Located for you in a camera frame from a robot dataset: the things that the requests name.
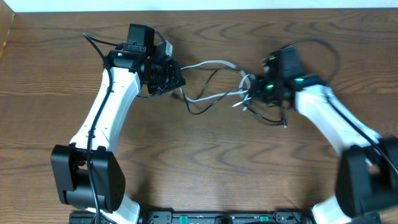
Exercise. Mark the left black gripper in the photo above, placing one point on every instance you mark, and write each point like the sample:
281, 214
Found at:
175, 76

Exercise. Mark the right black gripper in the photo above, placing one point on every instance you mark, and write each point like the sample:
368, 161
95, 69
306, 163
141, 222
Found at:
256, 82

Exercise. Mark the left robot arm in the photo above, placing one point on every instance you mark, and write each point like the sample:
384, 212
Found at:
87, 174

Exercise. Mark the cardboard box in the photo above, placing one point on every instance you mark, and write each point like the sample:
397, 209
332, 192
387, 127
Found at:
7, 16

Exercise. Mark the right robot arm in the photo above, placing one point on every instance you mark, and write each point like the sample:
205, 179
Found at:
367, 174

